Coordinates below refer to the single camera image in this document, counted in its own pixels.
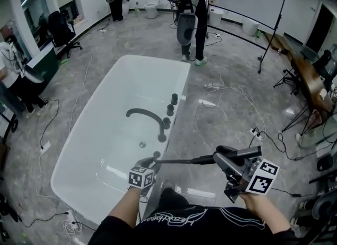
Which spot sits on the person's right forearm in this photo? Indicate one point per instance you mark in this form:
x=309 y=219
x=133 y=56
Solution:
x=266 y=215

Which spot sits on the person's black trouser leg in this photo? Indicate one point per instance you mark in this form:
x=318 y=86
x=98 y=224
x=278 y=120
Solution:
x=172 y=199

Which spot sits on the person's black printed t-shirt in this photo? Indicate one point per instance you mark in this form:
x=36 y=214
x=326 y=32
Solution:
x=197 y=233

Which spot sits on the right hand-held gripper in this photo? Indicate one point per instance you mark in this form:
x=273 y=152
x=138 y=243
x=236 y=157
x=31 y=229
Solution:
x=263 y=179

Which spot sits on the black curved faucet spout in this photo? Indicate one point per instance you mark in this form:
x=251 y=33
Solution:
x=147 y=113

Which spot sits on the white bucket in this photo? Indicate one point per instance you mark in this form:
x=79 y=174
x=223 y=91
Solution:
x=249 y=25

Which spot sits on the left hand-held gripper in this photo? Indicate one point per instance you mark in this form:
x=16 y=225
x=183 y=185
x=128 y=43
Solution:
x=140 y=177

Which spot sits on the white socket with black plugs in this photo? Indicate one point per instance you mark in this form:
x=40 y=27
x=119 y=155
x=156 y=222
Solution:
x=256 y=132

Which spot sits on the green bottle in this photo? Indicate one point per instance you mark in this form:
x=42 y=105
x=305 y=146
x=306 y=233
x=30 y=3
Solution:
x=136 y=12

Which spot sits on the round metal drain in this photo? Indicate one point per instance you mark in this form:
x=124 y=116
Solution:
x=142 y=144

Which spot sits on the black office chair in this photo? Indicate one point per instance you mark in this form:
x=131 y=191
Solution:
x=61 y=30

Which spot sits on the black faucet knob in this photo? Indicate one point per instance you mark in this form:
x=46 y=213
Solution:
x=170 y=109
x=166 y=122
x=174 y=98

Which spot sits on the white power strip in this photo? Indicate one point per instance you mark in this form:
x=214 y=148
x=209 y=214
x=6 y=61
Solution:
x=212 y=85
x=71 y=221
x=45 y=146

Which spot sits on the green cabinet with white top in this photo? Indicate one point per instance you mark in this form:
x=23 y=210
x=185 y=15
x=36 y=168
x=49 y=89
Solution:
x=44 y=64

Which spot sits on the white bathtub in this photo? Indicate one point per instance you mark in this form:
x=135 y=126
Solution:
x=110 y=146

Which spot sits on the long wooden table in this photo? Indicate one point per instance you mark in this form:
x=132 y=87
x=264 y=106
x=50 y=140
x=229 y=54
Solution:
x=313 y=88

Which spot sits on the brown wooden cabinet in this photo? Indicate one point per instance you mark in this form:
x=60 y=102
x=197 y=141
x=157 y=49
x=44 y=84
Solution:
x=3 y=154

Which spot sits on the grey handheld shower head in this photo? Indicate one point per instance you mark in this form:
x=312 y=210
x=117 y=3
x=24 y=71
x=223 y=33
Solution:
x=202 y=160

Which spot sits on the grey mesh office chair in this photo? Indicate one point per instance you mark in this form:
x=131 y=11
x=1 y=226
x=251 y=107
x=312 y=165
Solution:
x=325 y=64

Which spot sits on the person's left forearm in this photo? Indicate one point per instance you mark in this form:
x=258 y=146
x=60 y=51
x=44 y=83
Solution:
x=126 y=207

